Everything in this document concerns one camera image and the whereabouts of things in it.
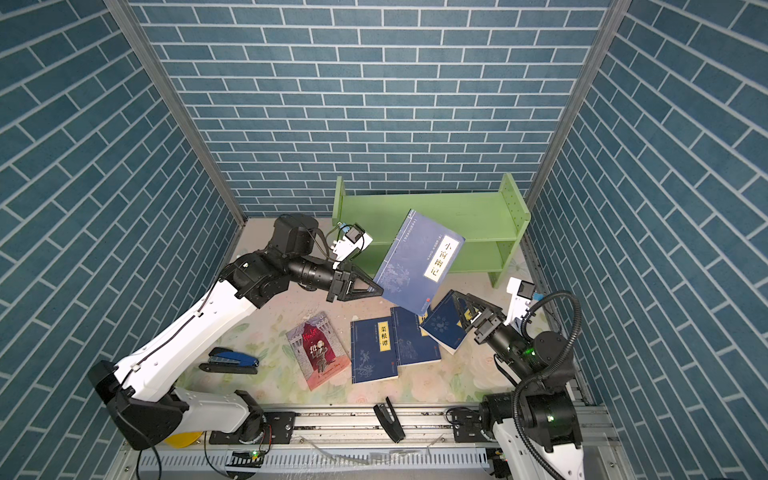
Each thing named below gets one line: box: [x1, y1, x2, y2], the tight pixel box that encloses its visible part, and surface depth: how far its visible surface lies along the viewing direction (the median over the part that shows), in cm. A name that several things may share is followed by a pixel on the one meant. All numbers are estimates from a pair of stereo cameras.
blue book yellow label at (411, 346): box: [390, 306, 441, 367], surface depth 89 cm
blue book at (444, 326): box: [419, 290, 468, 355], surface depth 90 cm
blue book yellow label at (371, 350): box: [350, 316, 398, 384], surface depth 87 cm
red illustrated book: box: [285, 311, 352, 391], surface depth 88 cm
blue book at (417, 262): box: [374, 209, 466, 317], surface depth 59 cm
